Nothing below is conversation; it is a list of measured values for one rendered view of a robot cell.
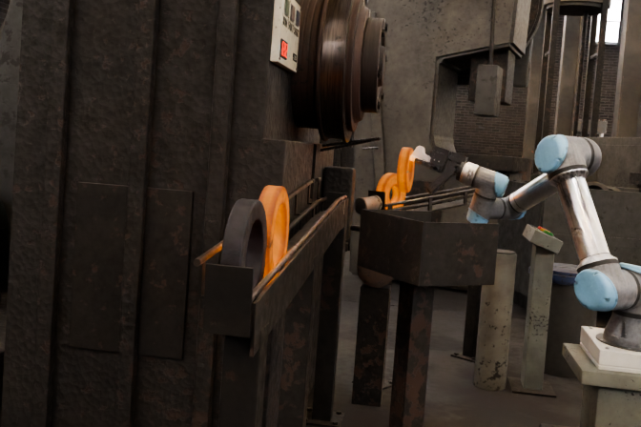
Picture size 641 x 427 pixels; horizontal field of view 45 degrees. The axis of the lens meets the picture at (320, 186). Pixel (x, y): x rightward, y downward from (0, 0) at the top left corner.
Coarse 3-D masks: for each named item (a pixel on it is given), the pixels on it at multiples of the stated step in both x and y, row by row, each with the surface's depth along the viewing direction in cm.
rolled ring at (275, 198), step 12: (264, 192) 139; (276, 192) 139; (264, 204) 136; (276, 204) 137; (288, 204) 149; (276, 216) 138; (288, 216) 150; (276, 228) 149; (288, 228) 151; (276, 240) 149; (276, 252) 148
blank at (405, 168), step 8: (400, 152) 262; (408, 152) 262; (400, 160) 260; (408, 160) 262; (400, 168) 260; (408, 168) 263; (400, 176) 260; (408, 176) 264; (400, 184) 262; (408, 184) 265; (408, 192) 267
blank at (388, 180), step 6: (384, 174) 278; (390, 174) 277; (396, 174) 279; (384, 180) 275; (390, 180) 276; (396, 180) 279; (378, 186) 275; (384, 186) 274; (390, 186) 276; (396, 186) 280; (396, 192) 282; (396, 198) 282; (402, 198) 283; (402, 204) 284
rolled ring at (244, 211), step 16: (240, 208) 120; (256, 208) 123; (240, 224) 117; (256, 224) 128; (224, 240) 116; (240, 240) 116; (256, 240) 130; (224, 256) 116; (240, 256) 116; (256, 256) 131; (256, 272) 130
